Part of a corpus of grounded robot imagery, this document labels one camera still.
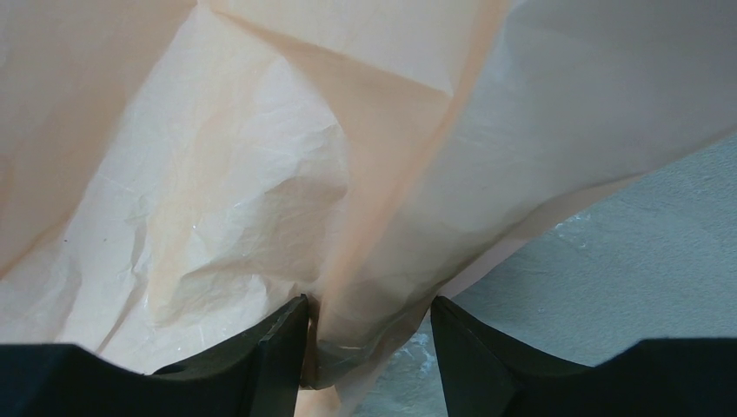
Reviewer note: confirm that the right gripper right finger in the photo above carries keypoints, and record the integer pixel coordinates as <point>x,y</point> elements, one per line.
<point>485,372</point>

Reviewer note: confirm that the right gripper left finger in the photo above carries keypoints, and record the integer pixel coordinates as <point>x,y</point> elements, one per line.
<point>254,373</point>

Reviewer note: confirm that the orange beige wrapping paper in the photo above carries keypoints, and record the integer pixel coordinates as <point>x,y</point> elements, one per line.
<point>174,171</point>

